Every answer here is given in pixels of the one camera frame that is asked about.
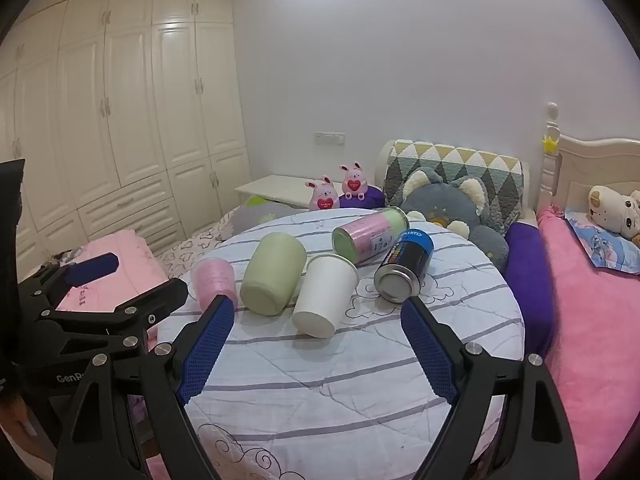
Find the light green cup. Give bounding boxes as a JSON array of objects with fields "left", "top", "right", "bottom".
[{"left": 240, "top": 232, "right": 308, "bottom": 317}]

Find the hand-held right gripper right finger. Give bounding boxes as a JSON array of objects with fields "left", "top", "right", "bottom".
[{"left": 400, "top": 297, "right": 581, "bottom": 480}]

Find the blue and black spray can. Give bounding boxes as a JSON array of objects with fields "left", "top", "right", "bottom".
[{"left": 373, "top": 228, "right": 435, "bottom": 304}]

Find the pink and green can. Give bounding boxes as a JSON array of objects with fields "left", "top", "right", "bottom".
[{"left": 331, "top": 206, "right": 411, "bottom": 267}]

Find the purple bed sheet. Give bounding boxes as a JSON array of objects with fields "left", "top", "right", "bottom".
[{"left": 502, "top": 220, "right": 553, "bottom": 361}]

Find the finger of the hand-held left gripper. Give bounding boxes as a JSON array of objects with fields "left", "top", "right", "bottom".
[
  {"left": 44, "top": 276, "right": 190, "bottom": 347},
  {"left": 17, "top": 253, "right": 121, "bottom": 313}
]

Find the pink translucent cup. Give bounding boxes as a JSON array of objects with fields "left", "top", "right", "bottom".
[{"left": 190, "top": 256, "right": 237, "bottom": 313}]

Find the purple cushion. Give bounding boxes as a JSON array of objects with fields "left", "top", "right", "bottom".
[{"left": 340, "top": 185, "right": 386, "bottom": 209}]

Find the pink printed quilt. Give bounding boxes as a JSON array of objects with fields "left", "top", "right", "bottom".
[{"left": 50, "top": 230, "right": 171, "bottom": 356}]

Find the cream wardrobe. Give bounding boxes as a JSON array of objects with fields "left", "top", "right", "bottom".
[{"left": 0, "top": 0, "right": 253, "bottom": 281}]

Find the grey pillow with green spot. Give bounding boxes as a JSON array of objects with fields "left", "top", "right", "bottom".
[{"left": 232, "top": 195, "right": 301, "bottom": 233}]

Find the grey cat plush pillow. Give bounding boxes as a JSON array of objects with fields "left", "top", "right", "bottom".
[{"left": 400, "top": 166, "right": 511, "bottom": 273}]

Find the white plush dog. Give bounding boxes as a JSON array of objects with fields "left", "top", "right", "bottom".
[{"left": 587, "top": 185, "right": 640, "bottom": 249}]

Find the white striped table cloth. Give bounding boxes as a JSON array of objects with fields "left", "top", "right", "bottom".
[{"left": 155, "top": 206, "right": 526, "bottom": 480}]

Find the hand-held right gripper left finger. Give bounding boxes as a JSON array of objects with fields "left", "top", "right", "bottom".
[{"left": 52, "top": 294, "right": 237, "bottom": 480}]

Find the triangle patterned quilted cover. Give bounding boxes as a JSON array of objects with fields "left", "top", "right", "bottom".
[{"left": 384, "top": 140, "right": 531, "bottom": 221}]

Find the white side table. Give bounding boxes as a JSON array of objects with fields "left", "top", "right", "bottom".
[{"left": 234, "top": 175, "right": 326, "bottom": 209}]

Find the blue printed pillow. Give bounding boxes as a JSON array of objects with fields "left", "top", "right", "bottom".
[{"left": 565, "top": 207, "right": 640, "bottom": 276}]

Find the pink fleece blanket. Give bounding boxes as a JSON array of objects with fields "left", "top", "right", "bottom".
[{"left": 535, "top": 205, "right": 640, "bottom": 480}]

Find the cream bed headboard with post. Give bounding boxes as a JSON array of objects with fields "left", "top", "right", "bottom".
[{"left": 537, "top": 101, "right": 640, "bottom": 216}]

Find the heart print bed sheet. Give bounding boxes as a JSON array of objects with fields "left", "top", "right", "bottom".
[{"left": 155, "top": 207, "right": 251, "bottom": 281}]

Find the pink bunny toy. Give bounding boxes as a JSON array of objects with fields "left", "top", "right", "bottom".
[
  {"left": 340, "top": 162, "right": 370, "bottom": 199},
  {"left": 306, "top": 176, "right": 342, "bottom": 212}
]

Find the white paper cup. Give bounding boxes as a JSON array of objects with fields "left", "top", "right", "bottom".
[{"left": 291, "top": 254, "right": 360, "bottom": 338}]

